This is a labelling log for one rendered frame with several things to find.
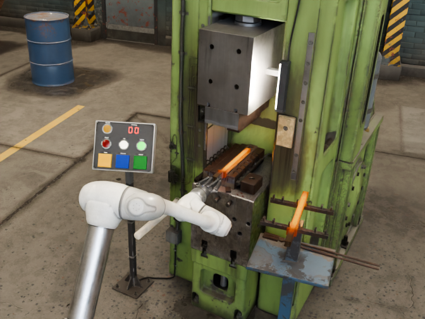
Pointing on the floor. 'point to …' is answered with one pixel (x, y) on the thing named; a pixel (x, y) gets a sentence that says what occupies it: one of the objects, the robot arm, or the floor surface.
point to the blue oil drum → (49, 48)
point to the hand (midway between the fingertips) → (217, 176)
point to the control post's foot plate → (125, 286)
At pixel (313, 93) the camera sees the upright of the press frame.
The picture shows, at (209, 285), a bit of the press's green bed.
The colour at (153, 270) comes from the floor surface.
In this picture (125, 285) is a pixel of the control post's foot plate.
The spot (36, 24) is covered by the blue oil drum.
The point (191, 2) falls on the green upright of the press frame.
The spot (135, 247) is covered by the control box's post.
